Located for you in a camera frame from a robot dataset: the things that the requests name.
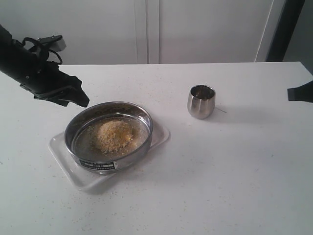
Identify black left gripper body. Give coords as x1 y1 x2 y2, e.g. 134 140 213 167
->
11 39 66 95

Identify round steel mesh sieve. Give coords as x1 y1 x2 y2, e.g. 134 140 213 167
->
64 101 154 174

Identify grain mixture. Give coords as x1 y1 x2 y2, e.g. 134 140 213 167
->
87 117 145 155

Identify stainless steel cup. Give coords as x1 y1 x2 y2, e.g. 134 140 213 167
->
187 85 216 119

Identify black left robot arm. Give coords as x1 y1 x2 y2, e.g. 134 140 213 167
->
0 27 89 107

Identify white cabinet doors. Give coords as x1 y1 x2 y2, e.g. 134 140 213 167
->
0 0 273 65

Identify white rectangular tray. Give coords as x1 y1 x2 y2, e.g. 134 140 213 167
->
48 120 170 191

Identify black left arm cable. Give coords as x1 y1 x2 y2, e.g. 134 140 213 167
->
22 37 63 66

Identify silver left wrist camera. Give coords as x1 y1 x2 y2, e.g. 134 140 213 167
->
38 35 66 52

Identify dark vertical post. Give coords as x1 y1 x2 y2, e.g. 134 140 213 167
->
266 0 305 62

